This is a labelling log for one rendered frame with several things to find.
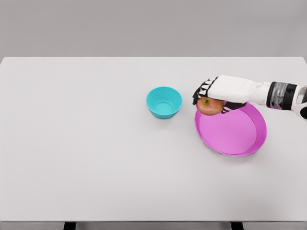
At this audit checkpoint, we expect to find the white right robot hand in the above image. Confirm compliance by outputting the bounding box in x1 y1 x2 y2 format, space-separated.
192 75 250 115

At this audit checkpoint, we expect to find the red apple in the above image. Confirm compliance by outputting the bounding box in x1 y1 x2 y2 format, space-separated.
196 97 225 116

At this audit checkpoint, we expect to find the pink plate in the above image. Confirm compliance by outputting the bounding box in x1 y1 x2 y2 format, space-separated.
194 101 268 157

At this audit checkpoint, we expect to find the blue bowl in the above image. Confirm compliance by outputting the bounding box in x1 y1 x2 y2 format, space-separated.
146 86 183 120

